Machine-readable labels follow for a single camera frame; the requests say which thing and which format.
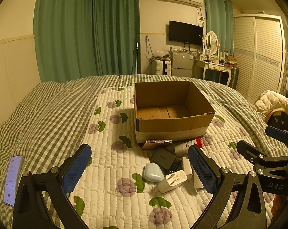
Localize white suitcase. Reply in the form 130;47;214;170
155;58;173;75

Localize white pole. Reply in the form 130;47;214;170
135;35;140;74

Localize dark suitcase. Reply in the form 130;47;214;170
227;65;240;89

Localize brown cardboard box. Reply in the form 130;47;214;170
134;81;216;148

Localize wall cables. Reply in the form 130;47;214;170
145;36;159;61

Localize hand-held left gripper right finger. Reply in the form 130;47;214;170
187;144;276;229

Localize air conditioner cable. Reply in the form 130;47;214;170
198;6;205;27

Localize oval white mirror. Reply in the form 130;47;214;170
204;31;219;55

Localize light blue earbuds case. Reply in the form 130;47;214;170
143;163;165;184

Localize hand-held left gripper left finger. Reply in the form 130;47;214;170
12;144;92;229

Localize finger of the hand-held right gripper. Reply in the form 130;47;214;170
236;139;288;172
265;125;288;156

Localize white charger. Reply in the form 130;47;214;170
157;170;188;194

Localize small white box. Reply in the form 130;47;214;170
193;167;205;190
181;157;193;176

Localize narrow green curtain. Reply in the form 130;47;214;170
204;0;235;56

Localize cream padded jacket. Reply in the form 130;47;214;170
254;90;288;118

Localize white bottle with red cap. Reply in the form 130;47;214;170
174;138;204;156

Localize grey fridge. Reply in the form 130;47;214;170
171;51;193;78

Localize white quilted floral mat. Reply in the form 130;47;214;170
73;86;288;229

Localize pink phone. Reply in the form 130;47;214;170
142;139;174;150

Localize black wall television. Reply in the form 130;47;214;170
169;21;204;46

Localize white slatted wardrobe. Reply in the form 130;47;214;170
233;14;288;103

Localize white dressing table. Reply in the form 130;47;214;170
194;58;233;86

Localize smartphone with lit screen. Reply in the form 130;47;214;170
2;155;24;207

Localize dark floral cloth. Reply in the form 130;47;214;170
267;111;288;130

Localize checked bed sheet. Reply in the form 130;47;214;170
0;74;288;229

